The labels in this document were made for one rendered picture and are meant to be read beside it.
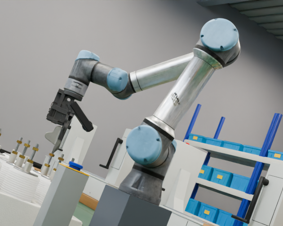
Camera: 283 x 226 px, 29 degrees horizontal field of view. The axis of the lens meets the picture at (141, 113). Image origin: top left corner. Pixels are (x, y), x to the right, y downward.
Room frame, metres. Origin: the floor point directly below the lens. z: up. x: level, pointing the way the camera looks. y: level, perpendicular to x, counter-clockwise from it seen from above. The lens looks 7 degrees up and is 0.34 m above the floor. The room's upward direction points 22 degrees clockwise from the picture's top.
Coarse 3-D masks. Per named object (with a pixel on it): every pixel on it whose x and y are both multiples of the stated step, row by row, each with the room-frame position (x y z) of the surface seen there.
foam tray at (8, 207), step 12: (0, 192) 1.52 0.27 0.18; (0, 204) 1.52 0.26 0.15; (12, 204) 1.53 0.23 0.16; (24, 204) 1.54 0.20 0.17; (36, 204) 1.58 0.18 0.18; (0, 216) 1.52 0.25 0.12; (12, 216) 1.53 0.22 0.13; (24, 216) 1.55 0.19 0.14; (36, 216) 1.56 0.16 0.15; (72, 216) 1.66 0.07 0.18
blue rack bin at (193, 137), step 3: (189, 135) 8.74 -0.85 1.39; (192, 135) 8.66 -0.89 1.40; (195, 135) 8.59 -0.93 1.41; (198, 135) 8.53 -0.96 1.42; (201, 135) 8.46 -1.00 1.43; (189, 138) 8.72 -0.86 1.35; (192, 138) 8.65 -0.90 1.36; (195, 138) 8.57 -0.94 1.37; (198, 138) 8.52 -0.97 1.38; (201, 138) 8.45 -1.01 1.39; (204, 138) 8.44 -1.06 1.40; (198, 141) 8.50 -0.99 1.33; (201, 141) 8.44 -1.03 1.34; (204, 141) 8.46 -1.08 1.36
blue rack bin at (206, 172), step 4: (204, 168) 8.18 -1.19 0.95; (208, 168) 8.10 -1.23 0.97; (212, 168) 8.06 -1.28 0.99; (200, 172) 8.23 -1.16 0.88; (204, 172) 8.16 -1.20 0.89; (208, 172) 8.08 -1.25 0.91; (212, 172) 8.08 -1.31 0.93; (200, 176) 8.21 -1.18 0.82; (204, 176) 8.13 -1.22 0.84; (208, 176) 8.06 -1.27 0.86; (208, 180) 8.08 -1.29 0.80
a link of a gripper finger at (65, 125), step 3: (69, 120) 1.84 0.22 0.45; (66, 123) 1.83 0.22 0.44; (69, 123) 1.83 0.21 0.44; (63, 126) 1.82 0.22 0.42; (66, 126) 1.83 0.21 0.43; (63, 129) 1.83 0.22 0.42; (66, 129) 1.83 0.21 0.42; (60, 132) 1.84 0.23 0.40; (63, 132) 1.83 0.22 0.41; (60, 135) 1.84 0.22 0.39; (63, 135) 1.83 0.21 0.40; (60, 138) 1.84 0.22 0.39
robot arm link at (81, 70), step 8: (80, 56) 1.84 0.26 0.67; (88, 56) 1.83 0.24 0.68; (96, 56) 1.84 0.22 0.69; (80, 64) 1.83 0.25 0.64; (88, 64) 1.83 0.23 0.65; (72, 72) 1.84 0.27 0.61; (80, 72) 1.83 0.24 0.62; (88, 72) 1.82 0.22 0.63; (80, 80) 1.83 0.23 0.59; (88, 80) 1.85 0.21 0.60
